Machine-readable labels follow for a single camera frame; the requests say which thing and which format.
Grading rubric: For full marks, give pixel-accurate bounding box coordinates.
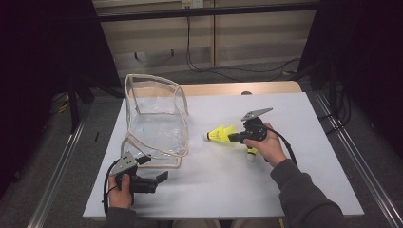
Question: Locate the person's left hand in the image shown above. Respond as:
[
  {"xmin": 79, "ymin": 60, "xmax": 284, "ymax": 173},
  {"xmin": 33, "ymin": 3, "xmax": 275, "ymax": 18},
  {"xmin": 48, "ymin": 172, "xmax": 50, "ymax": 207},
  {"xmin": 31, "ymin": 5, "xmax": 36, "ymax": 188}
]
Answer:
[{"xmin": 107, "ymin": 173, "xmax": 135, "ymax": 210}]

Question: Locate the long black floor cable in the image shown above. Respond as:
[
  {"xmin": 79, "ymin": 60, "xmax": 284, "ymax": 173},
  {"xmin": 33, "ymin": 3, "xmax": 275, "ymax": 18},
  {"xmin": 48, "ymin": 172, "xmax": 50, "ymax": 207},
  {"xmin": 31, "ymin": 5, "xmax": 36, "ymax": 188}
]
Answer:
[{"xmin": 185, "ymin": 8, "xmax": 302, "ymax": 83}]

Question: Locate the metal floor rail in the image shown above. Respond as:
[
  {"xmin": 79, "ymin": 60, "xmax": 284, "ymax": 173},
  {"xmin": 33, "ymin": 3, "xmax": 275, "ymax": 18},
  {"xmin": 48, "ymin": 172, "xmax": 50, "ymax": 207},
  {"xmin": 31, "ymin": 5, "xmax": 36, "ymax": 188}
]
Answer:
[
  {"xmin": 27, "ymin": 118, "xmax": 88, "ymax": 228},
  {"xmin": 313, "ymin": 91, "xmax": 403, "ymax": 228}
]

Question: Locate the hand-held gripper black cable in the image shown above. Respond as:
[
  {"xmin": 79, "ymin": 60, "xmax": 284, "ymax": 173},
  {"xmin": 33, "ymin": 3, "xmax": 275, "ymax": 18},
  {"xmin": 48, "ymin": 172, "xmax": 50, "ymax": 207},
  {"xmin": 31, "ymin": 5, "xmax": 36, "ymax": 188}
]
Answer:
[
  {"xmin": 267, "ymin": 126, "xmax": 298, "ymax": 167},
  {"xmin": 102, "ymin": 160, "xmax": 120, "ymax": 217}
]

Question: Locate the right hand-held gripper black cable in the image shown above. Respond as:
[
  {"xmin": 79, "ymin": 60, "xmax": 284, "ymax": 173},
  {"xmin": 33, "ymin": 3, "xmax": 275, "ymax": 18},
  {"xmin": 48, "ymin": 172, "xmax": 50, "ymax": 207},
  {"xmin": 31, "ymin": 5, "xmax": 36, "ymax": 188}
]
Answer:
[{"xmin": 267, "ymin": 126, "xmax": 298, "ymax": 167}]

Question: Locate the bundle of black cables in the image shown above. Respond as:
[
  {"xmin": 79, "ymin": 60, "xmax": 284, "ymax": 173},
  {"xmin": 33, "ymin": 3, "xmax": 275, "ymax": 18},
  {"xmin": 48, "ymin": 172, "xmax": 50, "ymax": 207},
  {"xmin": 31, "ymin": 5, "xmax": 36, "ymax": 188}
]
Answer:
[{"xmin": 317, "ymin": 80, "xmax": 353, "ymax": 136}]

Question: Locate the clear plastic bag beige trim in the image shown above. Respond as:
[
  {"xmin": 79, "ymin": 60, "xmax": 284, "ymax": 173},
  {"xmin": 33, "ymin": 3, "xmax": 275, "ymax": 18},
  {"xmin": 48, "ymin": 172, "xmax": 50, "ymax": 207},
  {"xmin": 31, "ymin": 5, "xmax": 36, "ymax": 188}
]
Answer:
[{"xmin": 120, "ymin": 73, "xmax": 191, "ymax": 169}]

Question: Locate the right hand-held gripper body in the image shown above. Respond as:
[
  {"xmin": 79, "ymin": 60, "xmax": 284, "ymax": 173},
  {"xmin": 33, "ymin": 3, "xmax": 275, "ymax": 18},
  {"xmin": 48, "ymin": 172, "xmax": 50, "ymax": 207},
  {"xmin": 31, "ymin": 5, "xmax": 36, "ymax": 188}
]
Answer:
[{"xmin": 240, "ymin": 107, "xmax": 274, "ymax": 143}]

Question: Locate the white table mat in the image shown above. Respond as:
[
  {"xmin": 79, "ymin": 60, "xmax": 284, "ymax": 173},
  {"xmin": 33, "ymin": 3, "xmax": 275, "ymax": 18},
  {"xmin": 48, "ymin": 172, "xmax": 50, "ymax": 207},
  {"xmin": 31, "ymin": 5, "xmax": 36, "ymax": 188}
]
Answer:
[{"xmin": 82, "ymin": 91, "xmax": 365, "ymax": 220}]

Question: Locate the yellow cable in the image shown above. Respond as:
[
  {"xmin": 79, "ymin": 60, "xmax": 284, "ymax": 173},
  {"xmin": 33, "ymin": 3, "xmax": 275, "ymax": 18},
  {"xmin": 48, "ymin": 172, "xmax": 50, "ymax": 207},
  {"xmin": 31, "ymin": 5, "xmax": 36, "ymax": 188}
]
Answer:
[{"xmin": 51, "ymin": 93, "xmax": 70, "ymax": 115}]

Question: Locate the thin dark wire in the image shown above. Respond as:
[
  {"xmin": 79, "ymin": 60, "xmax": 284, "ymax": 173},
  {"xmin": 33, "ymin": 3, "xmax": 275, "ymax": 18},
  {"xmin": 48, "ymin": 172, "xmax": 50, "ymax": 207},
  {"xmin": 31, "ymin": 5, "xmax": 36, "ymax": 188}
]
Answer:
[{"xmin": 133, "ymin": 48, "xmax": 176, "ymax": 64}]

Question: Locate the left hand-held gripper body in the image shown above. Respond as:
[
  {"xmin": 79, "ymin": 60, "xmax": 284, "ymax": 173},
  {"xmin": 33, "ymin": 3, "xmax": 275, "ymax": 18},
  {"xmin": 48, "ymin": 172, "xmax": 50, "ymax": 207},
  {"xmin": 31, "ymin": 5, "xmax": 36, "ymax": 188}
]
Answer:
[{"xmin": 110, "ymin": 150, "xmax": 159, "ymax": 195}]

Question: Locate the left hand-held gripper black cable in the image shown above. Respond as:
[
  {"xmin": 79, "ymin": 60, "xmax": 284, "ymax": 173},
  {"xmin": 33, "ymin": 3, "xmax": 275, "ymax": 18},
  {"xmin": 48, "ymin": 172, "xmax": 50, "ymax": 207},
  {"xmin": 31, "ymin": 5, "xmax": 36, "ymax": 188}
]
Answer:
[{"xmin": 102, "ymin": 160, "xmax": 120, "ymax": 217}]

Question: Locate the black stand leg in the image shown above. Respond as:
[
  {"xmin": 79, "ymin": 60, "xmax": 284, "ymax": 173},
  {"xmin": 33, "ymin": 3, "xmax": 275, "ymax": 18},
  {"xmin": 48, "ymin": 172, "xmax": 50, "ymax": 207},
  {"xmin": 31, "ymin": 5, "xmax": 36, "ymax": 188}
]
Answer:
[{"xmin": 67, "ymin": 75, "xmax": 82, "ymax": 134}]

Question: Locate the person's right hand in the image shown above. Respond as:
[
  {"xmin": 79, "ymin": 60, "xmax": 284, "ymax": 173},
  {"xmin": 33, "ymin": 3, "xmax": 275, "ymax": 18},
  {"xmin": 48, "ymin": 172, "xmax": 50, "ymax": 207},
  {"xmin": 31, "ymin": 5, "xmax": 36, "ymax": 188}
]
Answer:
[{"xmin": 242, "ymin": 123, "xmax": 289, "ymax": 168}]

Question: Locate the black curtain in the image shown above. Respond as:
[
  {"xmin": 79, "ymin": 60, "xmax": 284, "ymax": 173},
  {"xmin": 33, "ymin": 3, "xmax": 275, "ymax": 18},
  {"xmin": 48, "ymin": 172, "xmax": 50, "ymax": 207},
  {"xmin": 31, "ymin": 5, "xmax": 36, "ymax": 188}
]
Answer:
[
  {"xmin": 297, "ymin": 0, "xmax": 403, "ymax": 160},
  {"xmin": 0, "ymin": 0, "xmax": 125, "ymax": 199}
]

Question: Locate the white wall socket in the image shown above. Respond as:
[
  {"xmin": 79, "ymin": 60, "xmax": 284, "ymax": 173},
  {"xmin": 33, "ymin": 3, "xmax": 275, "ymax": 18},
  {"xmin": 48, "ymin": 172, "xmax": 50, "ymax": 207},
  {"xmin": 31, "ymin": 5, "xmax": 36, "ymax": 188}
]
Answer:
[{"xmin": 181, "ymin": 0, "xmax": 204, "ymax": 10}]

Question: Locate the black horizontal bar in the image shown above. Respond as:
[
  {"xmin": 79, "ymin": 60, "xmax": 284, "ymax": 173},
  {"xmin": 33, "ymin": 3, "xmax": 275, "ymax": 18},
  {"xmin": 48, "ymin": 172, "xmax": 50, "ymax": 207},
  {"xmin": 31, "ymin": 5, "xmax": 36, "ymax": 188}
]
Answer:
[{"xmin": 96, "ymin": 2, "xmax": 321, "ymax": 23}]

